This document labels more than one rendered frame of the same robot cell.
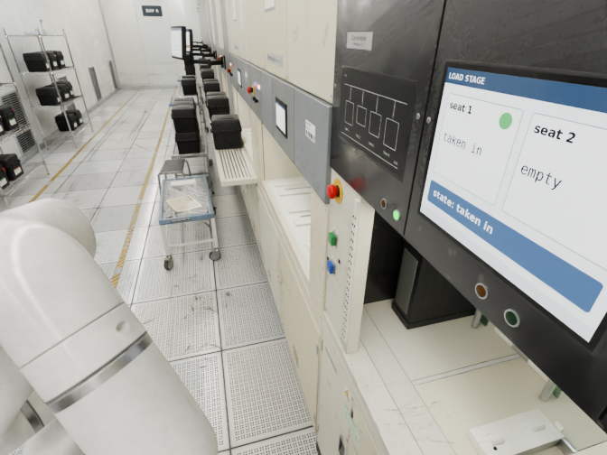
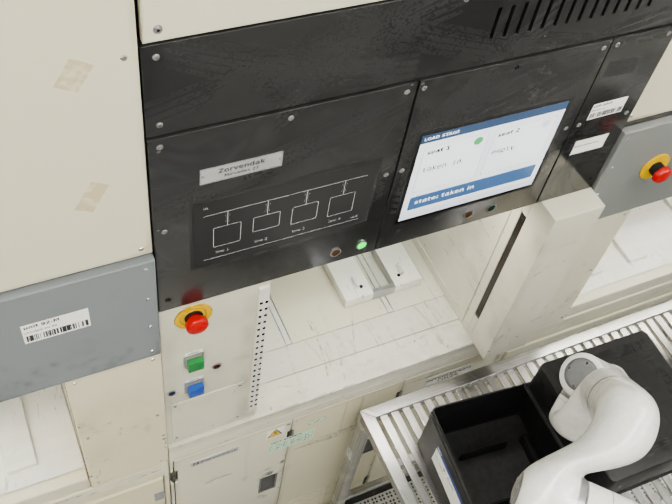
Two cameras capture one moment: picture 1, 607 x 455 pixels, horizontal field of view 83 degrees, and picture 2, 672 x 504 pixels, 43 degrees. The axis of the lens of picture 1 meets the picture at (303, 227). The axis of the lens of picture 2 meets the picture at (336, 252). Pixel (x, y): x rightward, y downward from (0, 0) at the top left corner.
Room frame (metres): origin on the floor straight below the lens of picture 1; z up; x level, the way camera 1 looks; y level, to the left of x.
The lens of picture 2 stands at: (0.88, 0.72, 2.61)
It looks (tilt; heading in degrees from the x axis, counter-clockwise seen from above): 52 degrees down; 252
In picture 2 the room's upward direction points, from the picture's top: 12 degrees clockwise
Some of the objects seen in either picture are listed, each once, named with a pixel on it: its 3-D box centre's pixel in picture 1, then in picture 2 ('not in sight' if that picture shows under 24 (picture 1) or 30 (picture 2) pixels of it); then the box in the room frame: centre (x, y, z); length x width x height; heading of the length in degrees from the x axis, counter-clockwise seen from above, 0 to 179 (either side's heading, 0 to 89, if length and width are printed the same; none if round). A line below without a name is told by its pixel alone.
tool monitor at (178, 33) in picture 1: (197, 48); not in sight; (3.64, 1.02, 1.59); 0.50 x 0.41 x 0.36; 106
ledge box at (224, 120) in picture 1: (226, 131); not in sight; (3.19, 0.72, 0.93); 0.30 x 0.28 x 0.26; 13
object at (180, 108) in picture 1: (184, 117); not in sight; (4.13, 1.41, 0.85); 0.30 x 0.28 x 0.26; 15
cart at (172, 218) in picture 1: (191, 216); not in sight; (2.81, 1.04, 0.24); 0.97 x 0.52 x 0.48; 18
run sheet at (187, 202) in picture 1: (183, 202); not in sight; (2.63, 1.02, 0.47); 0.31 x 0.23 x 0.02; 37
